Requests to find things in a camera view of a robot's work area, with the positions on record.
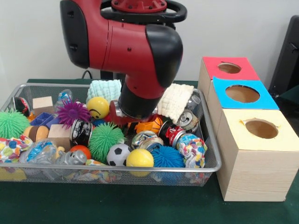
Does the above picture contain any blue spiky rubber ball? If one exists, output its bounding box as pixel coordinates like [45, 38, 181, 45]
[151, 146, 185, 168]

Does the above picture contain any wooden box with three holes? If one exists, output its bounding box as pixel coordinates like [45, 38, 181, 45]
[198, 56, 299, 202]

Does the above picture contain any small orange basketball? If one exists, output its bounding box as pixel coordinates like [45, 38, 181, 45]
[136, 115, 164, 135]

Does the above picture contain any dark green tablecloth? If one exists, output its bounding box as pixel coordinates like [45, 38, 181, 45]
[0, 78, 299, 224]

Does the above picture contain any colourful rope knot toy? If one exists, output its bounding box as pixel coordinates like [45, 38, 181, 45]
[177, 134, 208, 168]

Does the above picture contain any yellow smiley ball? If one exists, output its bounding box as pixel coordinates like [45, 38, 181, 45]
[86, 97, 110, 119]

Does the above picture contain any green spiky rubber ball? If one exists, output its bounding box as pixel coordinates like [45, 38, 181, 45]
[0, 110, 29, 139]

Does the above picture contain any small soccer ball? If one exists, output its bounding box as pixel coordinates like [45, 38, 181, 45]
[107, 143, 132, 167]

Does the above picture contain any cream yellow waffle cloth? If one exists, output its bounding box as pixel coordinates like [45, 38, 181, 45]
[158, 84, 194, 123]

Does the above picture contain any clear mesh bin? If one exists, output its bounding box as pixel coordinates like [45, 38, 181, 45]
[0, 83, 222, 187]

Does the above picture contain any mint green waffle cloth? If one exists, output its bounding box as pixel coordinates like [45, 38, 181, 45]
[87, 79, 123, 104]

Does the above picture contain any small green spiky ball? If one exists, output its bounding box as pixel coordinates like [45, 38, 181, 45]
[89, 123, 126, 163]

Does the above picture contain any black chair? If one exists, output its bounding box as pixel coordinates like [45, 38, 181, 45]
[269, 15, 299, 122]

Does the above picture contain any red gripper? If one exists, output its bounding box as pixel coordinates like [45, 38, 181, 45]
[107, 111, 158, 127]

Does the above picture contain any purple spiky monster toy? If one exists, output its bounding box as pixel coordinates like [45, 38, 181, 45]
[56, 99, 92, 127]

